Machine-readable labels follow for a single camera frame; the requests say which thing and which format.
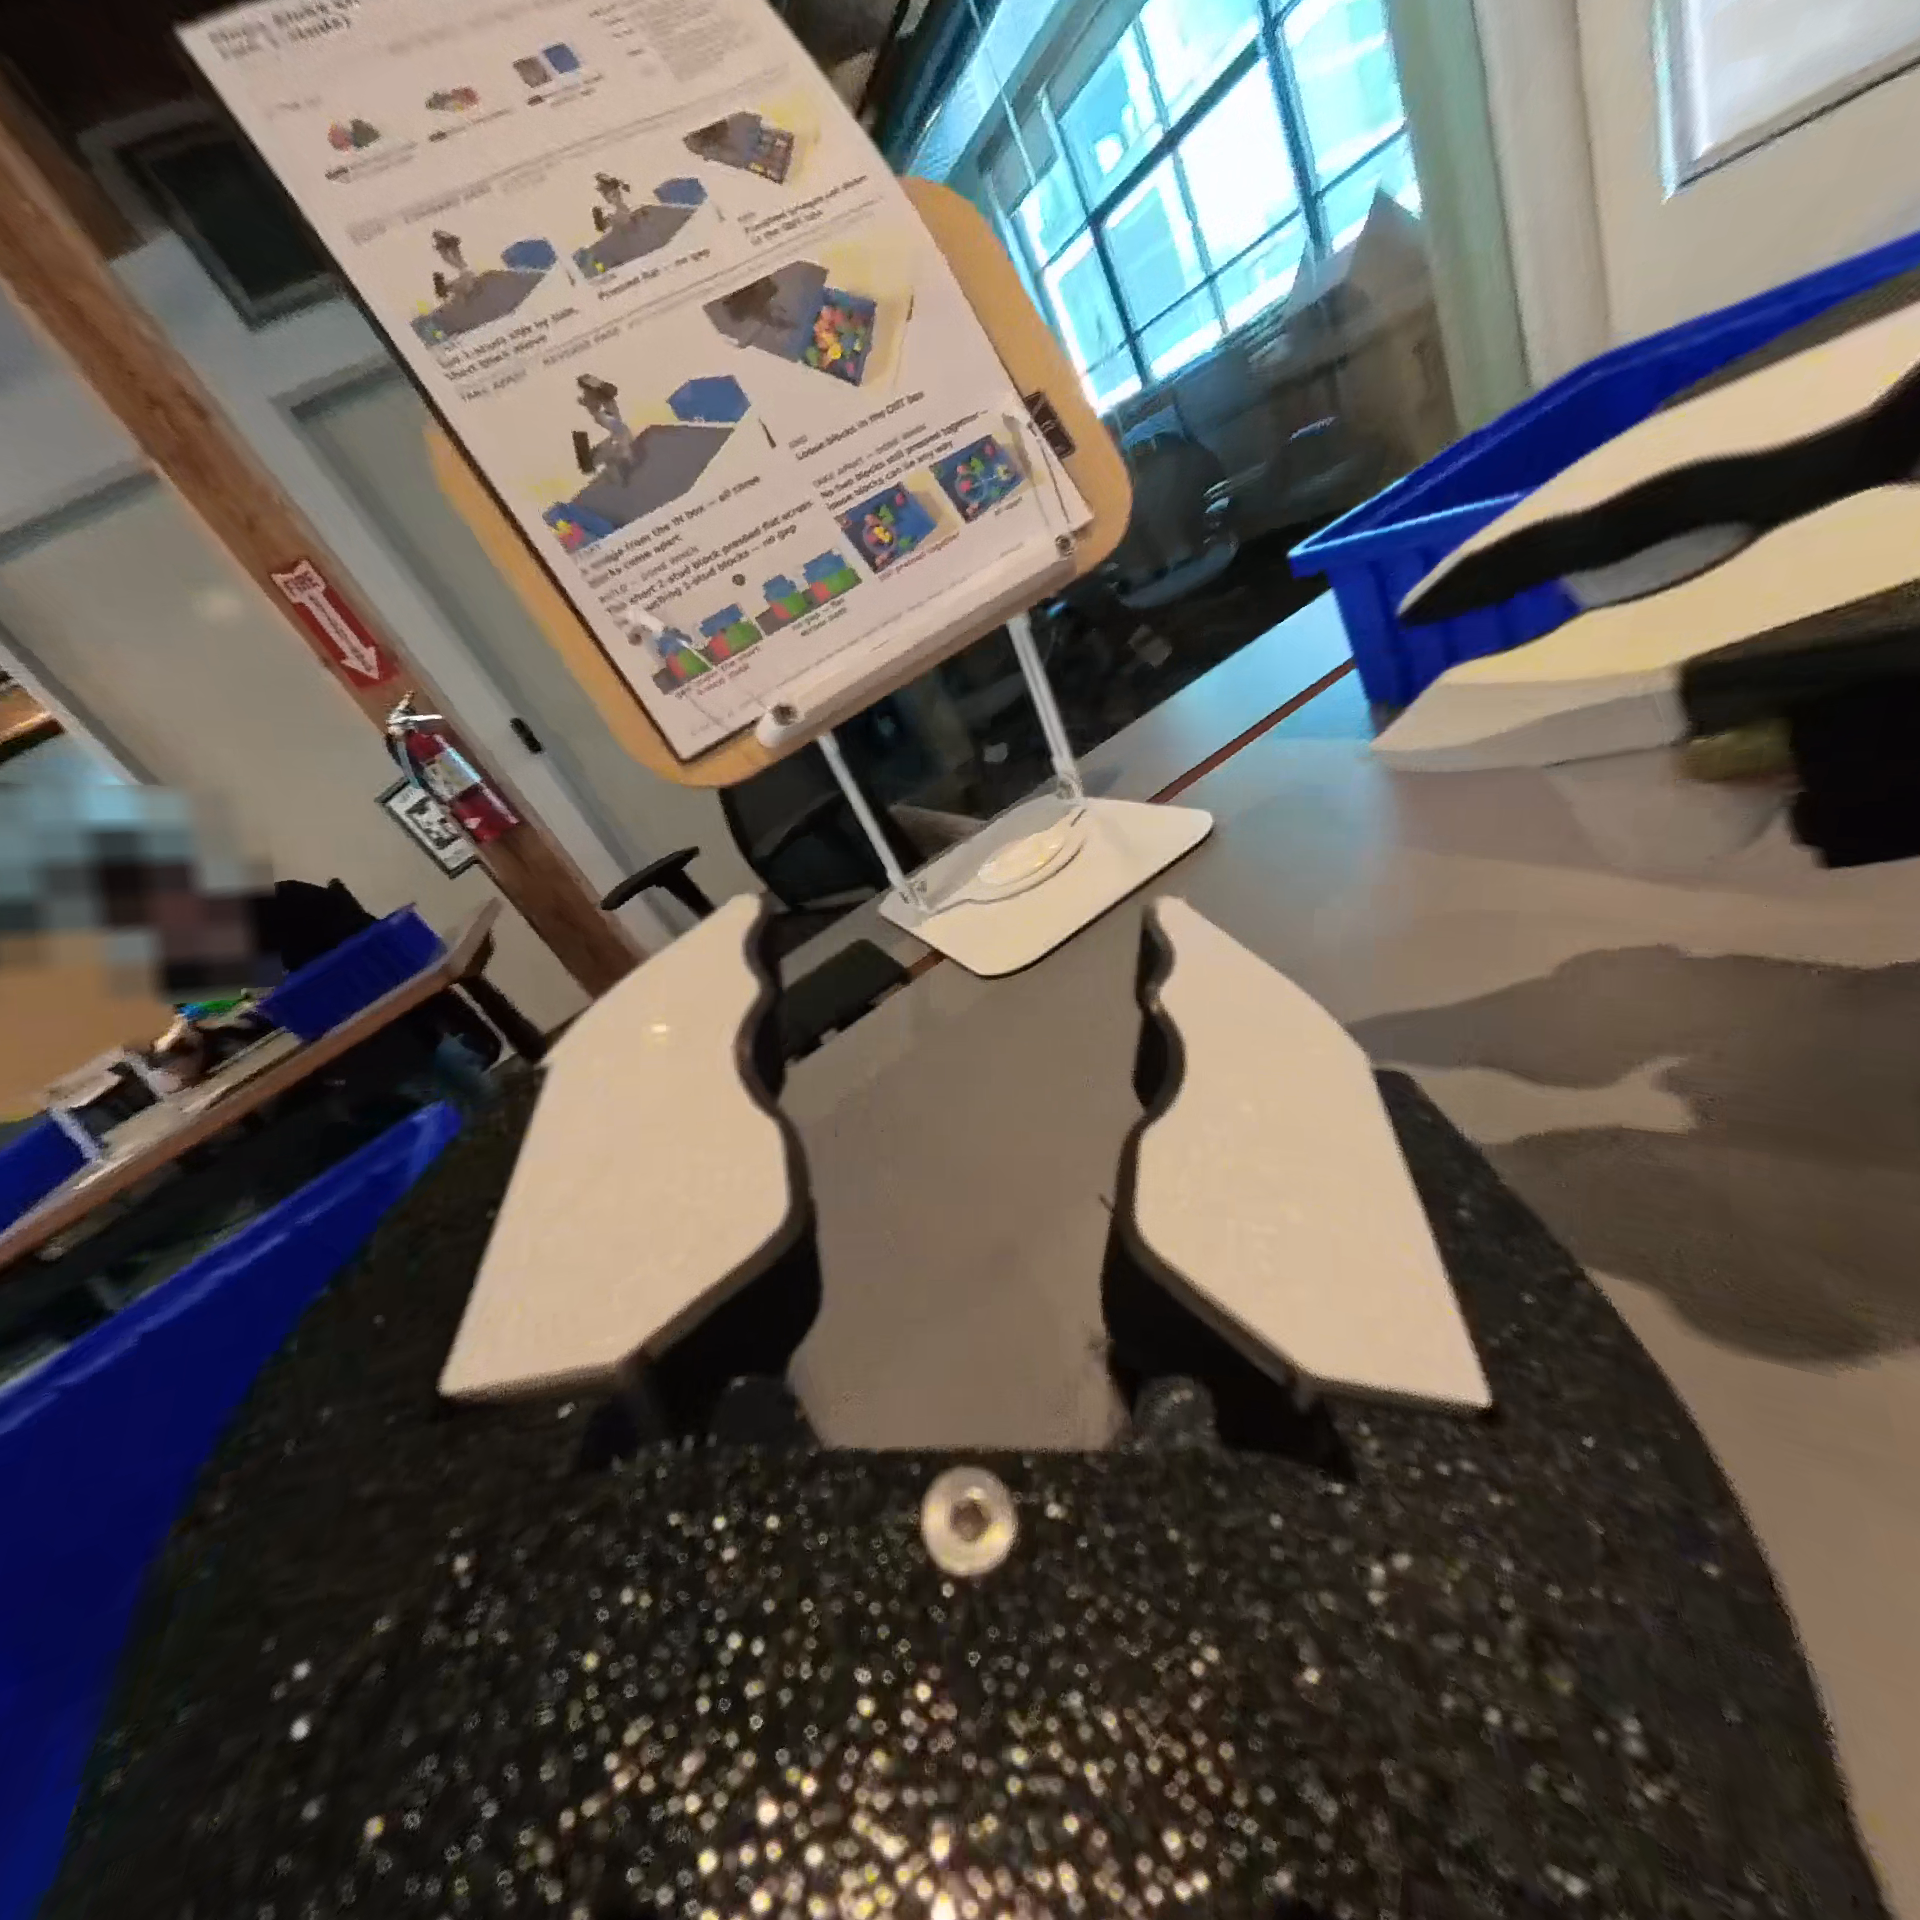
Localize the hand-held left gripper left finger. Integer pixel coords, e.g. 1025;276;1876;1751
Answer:
439;896;824;1430

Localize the printed instruction sheet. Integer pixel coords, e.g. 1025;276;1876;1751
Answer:
176;0;1095;761

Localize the red fire extinguisher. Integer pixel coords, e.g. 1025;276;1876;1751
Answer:
384;689;522;845

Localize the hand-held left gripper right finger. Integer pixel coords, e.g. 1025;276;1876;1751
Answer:
1107;896;1495;1415

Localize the wooden support post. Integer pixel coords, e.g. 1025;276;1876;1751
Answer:
0;67;650;993

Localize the cardboard box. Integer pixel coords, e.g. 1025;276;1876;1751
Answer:
1316;192;1451;471

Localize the wooden office desk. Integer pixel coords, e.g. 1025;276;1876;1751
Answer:
0;896;508;1272

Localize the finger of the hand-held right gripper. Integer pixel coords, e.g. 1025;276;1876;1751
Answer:
1400;317;1920;625
1369;484;1920;776

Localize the red fire sign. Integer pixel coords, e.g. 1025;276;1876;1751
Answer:
267;556;400;694

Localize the black office chair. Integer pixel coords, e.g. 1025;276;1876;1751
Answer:
600;735;921;1057

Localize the blue plastic bin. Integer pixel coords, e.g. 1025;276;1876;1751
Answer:
1288;231;1920;711
0;1100;462;1912
0;1118;84;1233
259;903;452;1039

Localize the grey office chair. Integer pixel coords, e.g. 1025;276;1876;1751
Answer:
1107;416;1251;606

